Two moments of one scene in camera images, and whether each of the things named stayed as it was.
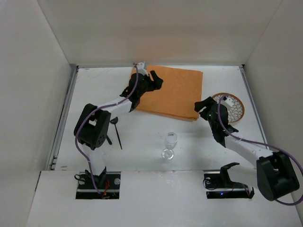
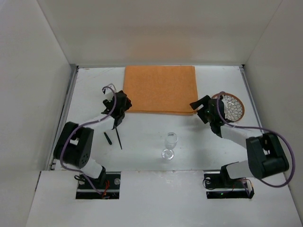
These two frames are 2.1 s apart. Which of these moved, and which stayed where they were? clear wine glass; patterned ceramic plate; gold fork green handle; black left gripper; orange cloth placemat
Moved: black left gripper; orange cloth placemat
Stayed: clear wine glass; patterned ceramic plate; gold fork green handle
